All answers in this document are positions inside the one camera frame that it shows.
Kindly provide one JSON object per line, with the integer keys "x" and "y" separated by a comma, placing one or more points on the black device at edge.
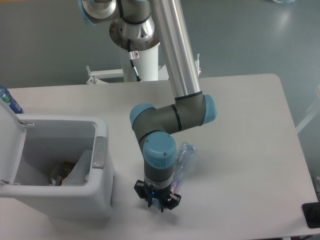
{"x": 311, "y": 213}

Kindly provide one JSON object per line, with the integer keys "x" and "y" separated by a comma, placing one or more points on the blue labelled bottle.
{"x": 10, "y": 101}

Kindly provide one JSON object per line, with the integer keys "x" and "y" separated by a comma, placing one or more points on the white pedestal foot bracket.
{"x": 197, "y": 64}

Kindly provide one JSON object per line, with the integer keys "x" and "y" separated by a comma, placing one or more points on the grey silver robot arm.
{"x": 153, "y": 127}

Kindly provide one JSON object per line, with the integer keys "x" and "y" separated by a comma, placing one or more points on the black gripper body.
{"x": 161, "y": 194}

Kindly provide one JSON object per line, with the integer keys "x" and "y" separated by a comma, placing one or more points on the colourful trash in can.
{"x": 60, "y": 172}

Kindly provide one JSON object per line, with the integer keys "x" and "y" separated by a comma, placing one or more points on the white plastic trash can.
{"x": 32, "y": 144}

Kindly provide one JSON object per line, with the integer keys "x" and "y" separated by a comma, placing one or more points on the clear crushed plastic bottle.
{"x": 185, "y": 160}

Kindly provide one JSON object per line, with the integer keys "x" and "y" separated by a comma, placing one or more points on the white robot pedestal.
{"x": 135, "y": 60}

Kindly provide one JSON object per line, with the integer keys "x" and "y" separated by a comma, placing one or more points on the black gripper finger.
{"x": 144, "y": 192}
{"x": 170, "y": 202}

